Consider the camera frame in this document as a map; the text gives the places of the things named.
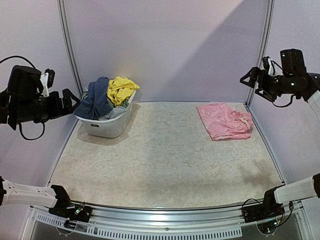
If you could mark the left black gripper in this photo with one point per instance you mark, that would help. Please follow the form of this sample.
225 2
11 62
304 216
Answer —
58 110

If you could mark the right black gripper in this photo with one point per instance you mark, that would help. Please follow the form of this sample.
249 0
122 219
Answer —
261 82

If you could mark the blue garment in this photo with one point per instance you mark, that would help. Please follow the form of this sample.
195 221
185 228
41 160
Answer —
95 105

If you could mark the pink patterned shorts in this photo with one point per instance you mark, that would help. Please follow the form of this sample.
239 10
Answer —
223 122

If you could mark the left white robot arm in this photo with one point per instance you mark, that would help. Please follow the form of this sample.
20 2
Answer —
27 99

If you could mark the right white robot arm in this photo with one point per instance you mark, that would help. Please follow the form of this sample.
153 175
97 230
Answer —
299 84

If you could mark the white plastic laundry basket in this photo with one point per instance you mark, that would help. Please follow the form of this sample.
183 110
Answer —
110 128

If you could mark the grey garment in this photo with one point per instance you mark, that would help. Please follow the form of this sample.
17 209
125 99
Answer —
116 111

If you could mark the yellow garment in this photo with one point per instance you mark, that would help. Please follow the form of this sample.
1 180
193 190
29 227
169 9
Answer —
120 89

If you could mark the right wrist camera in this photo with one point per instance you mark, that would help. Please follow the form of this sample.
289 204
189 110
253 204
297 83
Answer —
269 65

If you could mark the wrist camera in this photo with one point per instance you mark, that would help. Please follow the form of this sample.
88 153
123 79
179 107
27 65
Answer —
269 65
47 79

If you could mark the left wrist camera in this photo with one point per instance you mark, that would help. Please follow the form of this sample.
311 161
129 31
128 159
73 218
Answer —
47 79

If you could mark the right aluminium frame post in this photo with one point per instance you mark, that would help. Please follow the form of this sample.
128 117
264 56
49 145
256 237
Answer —
265 31

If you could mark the aluminium frame post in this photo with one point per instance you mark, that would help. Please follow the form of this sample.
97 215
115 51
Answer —
265 31
61 5

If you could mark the left aluminium frame post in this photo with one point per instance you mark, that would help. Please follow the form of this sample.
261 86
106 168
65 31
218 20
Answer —
61 5

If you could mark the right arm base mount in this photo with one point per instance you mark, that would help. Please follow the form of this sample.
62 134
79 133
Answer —
252 210

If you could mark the aluminium front rail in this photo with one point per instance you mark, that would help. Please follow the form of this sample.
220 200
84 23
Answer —
225 222

